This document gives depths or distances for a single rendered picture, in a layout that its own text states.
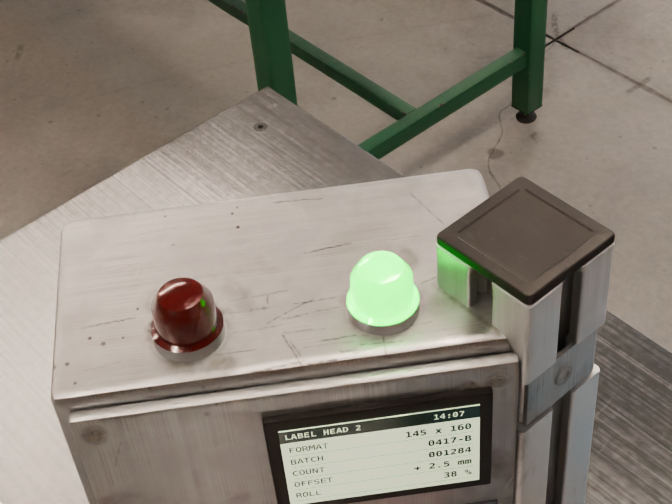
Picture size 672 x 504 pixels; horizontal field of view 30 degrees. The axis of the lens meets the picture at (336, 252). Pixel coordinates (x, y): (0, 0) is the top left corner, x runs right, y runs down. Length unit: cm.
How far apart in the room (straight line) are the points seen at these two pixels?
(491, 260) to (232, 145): 114
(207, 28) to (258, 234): 279
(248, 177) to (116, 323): 105
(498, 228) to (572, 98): 252
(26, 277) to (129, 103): 165
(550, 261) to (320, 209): 10
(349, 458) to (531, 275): 10
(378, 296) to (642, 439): 82
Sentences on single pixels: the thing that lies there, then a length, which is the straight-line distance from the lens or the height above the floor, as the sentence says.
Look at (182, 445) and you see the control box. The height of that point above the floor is 145.
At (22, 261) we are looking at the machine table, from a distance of 146.
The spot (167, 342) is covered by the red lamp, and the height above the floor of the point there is 148.
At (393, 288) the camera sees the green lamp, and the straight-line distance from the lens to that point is 43.
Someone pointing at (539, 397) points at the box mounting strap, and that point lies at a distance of 47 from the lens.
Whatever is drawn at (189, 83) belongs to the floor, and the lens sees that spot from 308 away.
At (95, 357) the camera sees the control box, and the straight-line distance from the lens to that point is 45.
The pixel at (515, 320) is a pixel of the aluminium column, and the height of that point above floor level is 149.
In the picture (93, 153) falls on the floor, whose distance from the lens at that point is 293.
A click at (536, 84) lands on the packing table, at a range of 282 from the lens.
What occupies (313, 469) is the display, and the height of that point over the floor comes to 143.
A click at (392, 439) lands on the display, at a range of 46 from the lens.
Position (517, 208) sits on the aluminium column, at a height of 150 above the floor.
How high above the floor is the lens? 180
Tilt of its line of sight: 44 degrees down
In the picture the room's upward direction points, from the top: 6 degrees counter-clockwise
